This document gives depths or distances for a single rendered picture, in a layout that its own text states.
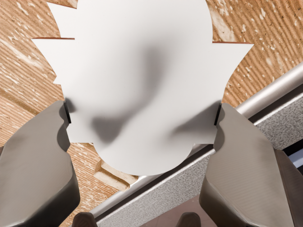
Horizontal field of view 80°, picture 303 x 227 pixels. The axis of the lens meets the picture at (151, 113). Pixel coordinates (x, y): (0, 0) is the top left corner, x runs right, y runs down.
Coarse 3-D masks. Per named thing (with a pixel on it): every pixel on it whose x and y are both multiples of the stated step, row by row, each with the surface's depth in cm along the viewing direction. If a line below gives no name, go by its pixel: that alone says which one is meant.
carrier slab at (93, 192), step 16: (0, 96) 22; (0, 112) 23; (16, 112) 23; (32, 112) 23; (0, 128) 24; (16, 128) 24; (0, 144) 26; (80, 144) 26; (80, 160) 28; (96, 160) 28; (80, 176) 30; (80, 192) 32; (96, 192) 32; (112, 192) 32; (80, 208) 35; (64, 224) 38
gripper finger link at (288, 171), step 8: (280, 152) 8; (280, 160) 7; (288, 160) 7; (280, 168) 7; (288, 168) 7; (296, 168) 7; (288, 176) 7; (296, 176) 7; (288, 184) 6; (296, 184) 6; (288, 192) 6; (296, 192) 6; (288, 200) 6; (296, 200) 6; (296, 208) 6; (296, 216) 5; (296, 224) 5
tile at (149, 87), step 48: (96, 0) 9; (144, 0) 9; (192, 0) 9; (48, 48) 10; (96, 48) 10; (144, 48) 10; (192, 48) 11; (240, 48) 11; (96, 96) 12; (144, 96) 12; (192, 96) 12; (96, 144) 14; (144, 144) 14; (192, 144) 14
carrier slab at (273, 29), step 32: (0, 0) 16; (32, 0) 16; (64, 0) 16; (224, 0) 17; (256, 0) 17; (288, 0) 17; (0, 32) 18; (32, 32) 18; (224, 32) 18; (256, 32) 18; (288, 32) 18; (0, 64) 20; (32, 64) 20; (256, 64) 20; (288, 64) 20; (32, 96) 22; (224, 96) 22
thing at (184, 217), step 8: (80, 216) 5; (88, 216) 5; (184, 216) 5; (192, 216) 5; (72, 224) 5; (80, 224) 5; (88, 224) 5; (96, 224) 5; (184, 224) 5; (192, 224) 5; (200, 224) 5
